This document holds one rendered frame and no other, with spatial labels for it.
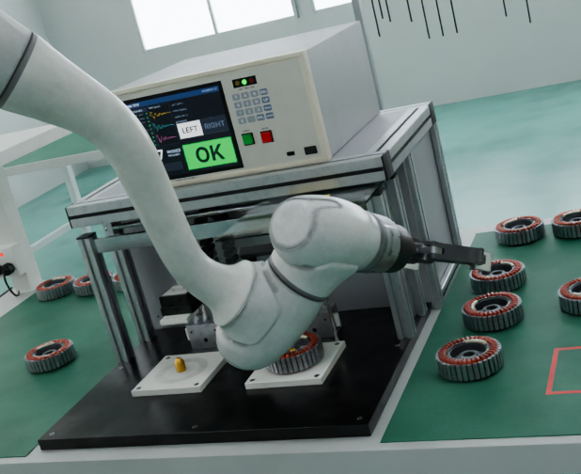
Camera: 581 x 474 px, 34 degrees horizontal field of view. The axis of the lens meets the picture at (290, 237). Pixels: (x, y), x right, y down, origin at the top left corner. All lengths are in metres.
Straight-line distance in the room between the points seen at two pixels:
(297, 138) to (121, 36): 7.44
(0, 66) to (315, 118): 0.73
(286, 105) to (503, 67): 6.38
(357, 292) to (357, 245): 0.66
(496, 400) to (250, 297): 0.46
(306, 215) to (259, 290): 0.14
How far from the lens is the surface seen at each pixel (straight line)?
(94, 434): 1.77
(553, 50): 8.00
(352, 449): 1.51
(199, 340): 1.97
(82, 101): 1.17
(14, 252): 2.82
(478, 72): 8.10
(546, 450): 1.43
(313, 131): 1.73
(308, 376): 1.69
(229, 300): 1.31
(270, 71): 1.73
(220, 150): 1.81
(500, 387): 1.59
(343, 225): 1.27
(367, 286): 1.94
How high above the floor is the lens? 1.48
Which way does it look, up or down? 16 degrees down
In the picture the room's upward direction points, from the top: 15 degrees counter-clockwise
